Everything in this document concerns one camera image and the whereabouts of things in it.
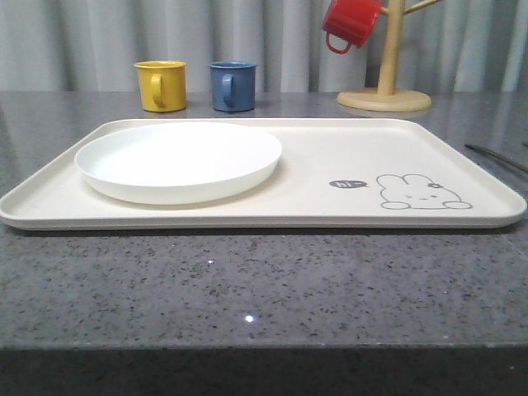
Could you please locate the white round plate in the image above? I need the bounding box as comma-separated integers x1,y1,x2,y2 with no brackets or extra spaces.
74,121,282,205

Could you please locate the silver metal fork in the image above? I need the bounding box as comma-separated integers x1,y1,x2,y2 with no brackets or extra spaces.
464,144,528,173

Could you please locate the beige rabbit serving tray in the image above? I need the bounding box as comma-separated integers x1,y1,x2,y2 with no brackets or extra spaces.
1,118,527,230

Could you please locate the blue enamel mug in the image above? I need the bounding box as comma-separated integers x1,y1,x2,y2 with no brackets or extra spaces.
210,61,257,112

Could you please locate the yellow enamel mug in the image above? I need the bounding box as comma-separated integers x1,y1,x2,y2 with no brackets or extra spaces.
134,60,187,112

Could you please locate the wooden mug tree stand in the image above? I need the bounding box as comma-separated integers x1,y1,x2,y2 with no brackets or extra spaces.
337,0,437,112

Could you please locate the red enamel mug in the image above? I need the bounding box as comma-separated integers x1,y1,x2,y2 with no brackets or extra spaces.
323,0,382,54

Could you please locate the grey pleated curtain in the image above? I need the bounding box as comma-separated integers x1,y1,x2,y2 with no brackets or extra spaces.
1,1,527,94

